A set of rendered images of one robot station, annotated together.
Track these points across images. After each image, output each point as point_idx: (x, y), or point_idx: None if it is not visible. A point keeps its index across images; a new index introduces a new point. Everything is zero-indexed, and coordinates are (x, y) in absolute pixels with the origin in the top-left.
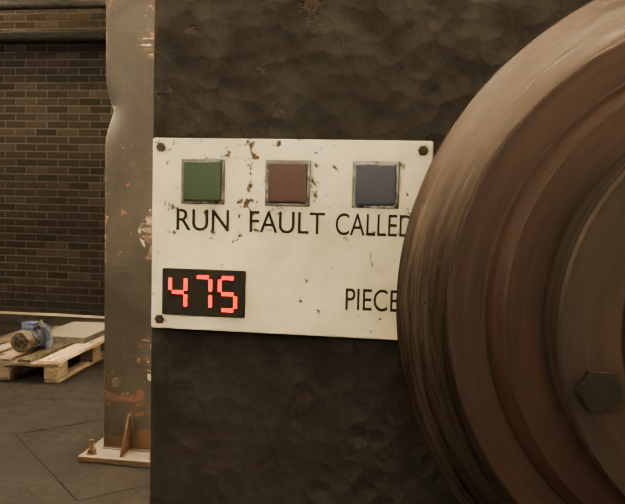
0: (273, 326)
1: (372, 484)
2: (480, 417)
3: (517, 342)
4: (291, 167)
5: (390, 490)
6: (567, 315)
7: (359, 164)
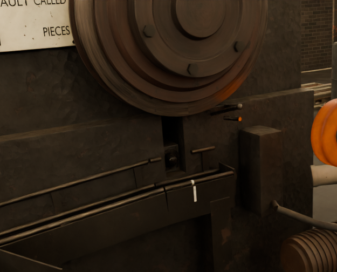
0: (14, 47)
1: (66, 107)
2: (112, 54)
3: (121, 24)
4: None
5: (73, 108)
6: (137, 8)
7: None
